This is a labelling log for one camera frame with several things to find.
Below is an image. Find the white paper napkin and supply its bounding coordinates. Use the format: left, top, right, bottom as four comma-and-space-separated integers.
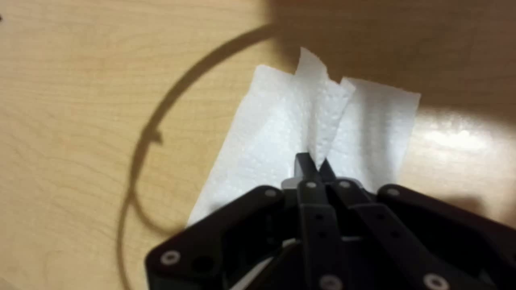
189, 48, 420, 222

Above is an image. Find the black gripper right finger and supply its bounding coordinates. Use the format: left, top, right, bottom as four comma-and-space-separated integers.
320, 160, 337, 185

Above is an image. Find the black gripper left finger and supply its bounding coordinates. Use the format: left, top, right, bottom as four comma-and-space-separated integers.
294, 152, 320, 188

